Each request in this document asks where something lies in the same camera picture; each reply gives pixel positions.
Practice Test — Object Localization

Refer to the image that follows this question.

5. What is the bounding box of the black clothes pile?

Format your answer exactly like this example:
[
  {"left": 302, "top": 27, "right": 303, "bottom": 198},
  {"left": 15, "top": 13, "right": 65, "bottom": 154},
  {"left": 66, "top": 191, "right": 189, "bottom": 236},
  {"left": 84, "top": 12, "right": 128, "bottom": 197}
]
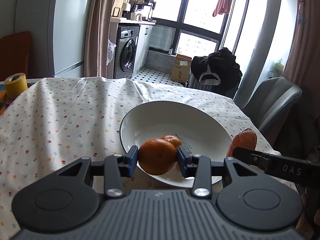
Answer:
[{"left": 187, "top": 48, "right": 242, "bottom": 99}]

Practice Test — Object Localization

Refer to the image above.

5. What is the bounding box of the yellow tape roll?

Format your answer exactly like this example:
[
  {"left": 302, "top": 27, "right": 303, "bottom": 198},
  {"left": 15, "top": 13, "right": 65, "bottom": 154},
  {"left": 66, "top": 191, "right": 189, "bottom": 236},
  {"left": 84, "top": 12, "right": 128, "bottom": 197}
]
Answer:
[{"left": 4, "top": 73, "right": 28, "bottom": 99}]

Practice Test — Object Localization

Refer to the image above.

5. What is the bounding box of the grey leather chair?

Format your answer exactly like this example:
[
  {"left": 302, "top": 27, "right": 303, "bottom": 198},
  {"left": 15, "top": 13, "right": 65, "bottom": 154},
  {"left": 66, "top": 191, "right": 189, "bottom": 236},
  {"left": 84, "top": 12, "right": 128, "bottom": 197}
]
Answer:
[{"left": 242, "top": 77, "right": 302, "bottom": 141}]

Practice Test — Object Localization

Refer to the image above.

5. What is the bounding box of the orange wooden chair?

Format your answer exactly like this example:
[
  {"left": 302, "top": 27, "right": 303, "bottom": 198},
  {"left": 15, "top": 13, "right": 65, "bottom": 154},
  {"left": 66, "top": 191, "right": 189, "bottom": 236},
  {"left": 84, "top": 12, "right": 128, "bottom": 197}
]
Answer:
[{"left": 0, "top": 31, "right": 32, "bottom": 81}]

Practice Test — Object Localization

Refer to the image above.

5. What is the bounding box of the brown curtain left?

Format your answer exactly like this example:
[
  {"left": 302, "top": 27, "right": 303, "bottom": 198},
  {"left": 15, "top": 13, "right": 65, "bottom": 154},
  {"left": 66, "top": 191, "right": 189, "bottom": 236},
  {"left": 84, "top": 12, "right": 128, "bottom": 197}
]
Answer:
[{"left": 84, "top": 0, "right": 113, "bottom": 77}]

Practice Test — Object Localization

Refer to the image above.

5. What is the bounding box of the orange persimmon fruit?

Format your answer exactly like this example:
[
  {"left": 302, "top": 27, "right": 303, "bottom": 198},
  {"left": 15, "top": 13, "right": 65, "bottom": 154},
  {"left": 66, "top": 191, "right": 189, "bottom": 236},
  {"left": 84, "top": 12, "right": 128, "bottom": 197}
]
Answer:
[{"left": 226, "top": 128, "right": 257, "bottom": 157}]

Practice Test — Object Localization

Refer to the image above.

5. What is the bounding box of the orange cat mat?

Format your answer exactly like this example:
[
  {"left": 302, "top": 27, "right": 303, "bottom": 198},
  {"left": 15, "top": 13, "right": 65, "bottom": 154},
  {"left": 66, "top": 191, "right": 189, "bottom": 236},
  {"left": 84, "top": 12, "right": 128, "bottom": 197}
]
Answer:
[{"left": 0, "top": 90, "right": 12, "bottom": 115}]

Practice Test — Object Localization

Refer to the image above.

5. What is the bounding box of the cardboard box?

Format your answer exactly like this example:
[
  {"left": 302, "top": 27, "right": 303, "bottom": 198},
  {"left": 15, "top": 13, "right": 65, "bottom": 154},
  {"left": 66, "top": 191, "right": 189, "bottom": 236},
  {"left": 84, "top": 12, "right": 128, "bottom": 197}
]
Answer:
[{"left": 170, "top": 54, "right": 192, "bottom": 83}]

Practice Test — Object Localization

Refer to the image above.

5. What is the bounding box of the silver washing machine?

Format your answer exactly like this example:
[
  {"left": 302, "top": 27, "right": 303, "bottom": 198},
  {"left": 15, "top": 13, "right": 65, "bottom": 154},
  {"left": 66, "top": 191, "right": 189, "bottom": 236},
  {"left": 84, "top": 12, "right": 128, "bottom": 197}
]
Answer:
[{"left": 113, "top": 25, "right": 139, "bottom": 79}]

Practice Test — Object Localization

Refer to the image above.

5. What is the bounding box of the large orange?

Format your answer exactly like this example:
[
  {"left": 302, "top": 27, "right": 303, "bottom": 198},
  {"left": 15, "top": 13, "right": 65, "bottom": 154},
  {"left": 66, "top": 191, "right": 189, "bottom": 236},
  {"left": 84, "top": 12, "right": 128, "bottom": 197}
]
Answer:
[{"left": 138, "top": 138, "right": 177, "bottom": 176}]

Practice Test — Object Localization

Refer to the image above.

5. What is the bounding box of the black kitchen rack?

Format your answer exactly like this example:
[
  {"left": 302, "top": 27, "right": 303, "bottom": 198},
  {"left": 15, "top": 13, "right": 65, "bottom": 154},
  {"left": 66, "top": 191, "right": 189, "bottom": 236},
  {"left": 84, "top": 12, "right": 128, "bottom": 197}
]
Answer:
[{"left": 131, "top": 0, "right": 156, "bottom": 22}]

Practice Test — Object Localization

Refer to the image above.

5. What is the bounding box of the white counter cabinet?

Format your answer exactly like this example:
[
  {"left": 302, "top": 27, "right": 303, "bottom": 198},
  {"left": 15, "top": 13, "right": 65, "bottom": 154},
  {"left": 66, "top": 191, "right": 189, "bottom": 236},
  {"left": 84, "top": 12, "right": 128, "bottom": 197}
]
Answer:
[{"left": 107, "top": 17, "right": 155, "bottom": 78}]

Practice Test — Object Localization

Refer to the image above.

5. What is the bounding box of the right hand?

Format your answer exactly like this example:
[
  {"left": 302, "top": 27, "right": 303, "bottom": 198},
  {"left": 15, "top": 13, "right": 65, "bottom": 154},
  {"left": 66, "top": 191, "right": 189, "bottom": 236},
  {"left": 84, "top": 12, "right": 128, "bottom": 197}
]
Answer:
[{"left": 296, "top": 187, "right": 319, "bottom": 239}]

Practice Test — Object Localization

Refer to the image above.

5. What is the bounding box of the floral tablecloth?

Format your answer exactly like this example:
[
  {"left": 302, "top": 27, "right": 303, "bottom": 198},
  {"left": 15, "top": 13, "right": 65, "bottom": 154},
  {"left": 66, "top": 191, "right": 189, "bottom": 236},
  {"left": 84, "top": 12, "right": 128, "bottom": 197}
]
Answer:
[{"left": 0, "top": 76, "right": 282, "bottom": 239}]

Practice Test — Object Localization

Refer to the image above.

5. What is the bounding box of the small mandarin orange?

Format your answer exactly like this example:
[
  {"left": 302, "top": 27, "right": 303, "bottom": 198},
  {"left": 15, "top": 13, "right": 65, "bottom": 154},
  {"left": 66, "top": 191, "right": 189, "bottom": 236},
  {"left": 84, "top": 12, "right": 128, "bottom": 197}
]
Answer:
[{"left": 162, "top": 135, "right": 182, "bottom": 148}]

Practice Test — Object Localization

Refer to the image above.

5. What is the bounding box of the pink curtain right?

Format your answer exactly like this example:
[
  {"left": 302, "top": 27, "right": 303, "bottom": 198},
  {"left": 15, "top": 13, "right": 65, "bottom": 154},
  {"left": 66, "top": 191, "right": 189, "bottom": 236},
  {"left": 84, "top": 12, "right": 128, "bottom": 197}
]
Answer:
[{"left": 284, "top": 0, "right": 319, "bottom": 86}]

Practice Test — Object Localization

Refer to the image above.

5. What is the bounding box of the white refrigerator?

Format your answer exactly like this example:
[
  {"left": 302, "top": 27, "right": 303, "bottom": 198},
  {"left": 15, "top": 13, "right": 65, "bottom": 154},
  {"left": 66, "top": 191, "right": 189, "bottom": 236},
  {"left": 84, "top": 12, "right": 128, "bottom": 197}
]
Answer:
[{"left": 15, "top": 0, "right": 89, "bottom": 78}]

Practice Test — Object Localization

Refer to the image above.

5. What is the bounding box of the white ceramic plate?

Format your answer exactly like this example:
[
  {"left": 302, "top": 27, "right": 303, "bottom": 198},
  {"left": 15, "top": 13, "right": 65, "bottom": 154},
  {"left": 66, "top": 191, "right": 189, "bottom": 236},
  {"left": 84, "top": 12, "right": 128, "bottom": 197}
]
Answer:
[{"left": 119, "top": 100, "right": 233, "bottom": 189}]

